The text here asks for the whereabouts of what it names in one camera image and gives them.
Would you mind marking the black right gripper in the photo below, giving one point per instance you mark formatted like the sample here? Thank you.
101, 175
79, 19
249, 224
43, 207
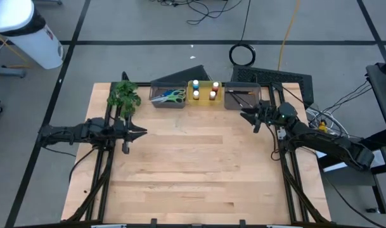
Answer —
265, 115

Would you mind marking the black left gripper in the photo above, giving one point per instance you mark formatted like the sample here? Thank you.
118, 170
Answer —
124, 133

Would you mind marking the long black paintbrush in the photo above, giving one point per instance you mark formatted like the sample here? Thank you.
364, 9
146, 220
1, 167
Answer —
243, 100
236, 100

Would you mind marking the black paintbrush gold ferrule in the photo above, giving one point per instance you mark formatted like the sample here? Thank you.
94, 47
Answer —
240, 92

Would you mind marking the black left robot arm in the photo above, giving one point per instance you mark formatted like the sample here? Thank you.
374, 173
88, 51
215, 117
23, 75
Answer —
69, 131

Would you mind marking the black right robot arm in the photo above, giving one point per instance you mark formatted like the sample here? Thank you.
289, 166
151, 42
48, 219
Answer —
332, 145

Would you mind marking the grey plastic bin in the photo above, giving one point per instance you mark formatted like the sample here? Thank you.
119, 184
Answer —
256, 87
154, 87

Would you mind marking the green plant sprig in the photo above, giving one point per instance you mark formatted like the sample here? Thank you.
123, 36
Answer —
123, 95

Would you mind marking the yellow translucent plastic bin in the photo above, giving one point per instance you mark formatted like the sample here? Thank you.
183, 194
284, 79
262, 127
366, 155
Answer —
204, 99

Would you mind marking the black flat panel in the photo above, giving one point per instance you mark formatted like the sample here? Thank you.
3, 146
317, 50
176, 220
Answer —
186, 75

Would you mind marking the white label strip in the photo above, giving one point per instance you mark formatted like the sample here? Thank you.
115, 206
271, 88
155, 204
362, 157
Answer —
284, 226
108, 226

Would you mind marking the dark grey equipment cart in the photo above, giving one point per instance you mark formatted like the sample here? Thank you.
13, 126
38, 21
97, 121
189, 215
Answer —
383, 95

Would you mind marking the grey desk foot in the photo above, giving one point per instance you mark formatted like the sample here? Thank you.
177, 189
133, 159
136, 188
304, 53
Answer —
9, 72

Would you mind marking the white trash can black bag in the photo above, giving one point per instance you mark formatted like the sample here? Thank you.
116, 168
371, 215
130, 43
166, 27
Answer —
28, 41

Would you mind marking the black aluminium robot frame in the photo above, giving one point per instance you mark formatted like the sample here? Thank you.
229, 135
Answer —
276, 87

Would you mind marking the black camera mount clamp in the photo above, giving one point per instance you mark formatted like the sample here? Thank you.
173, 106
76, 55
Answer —
153, 223
242, 223

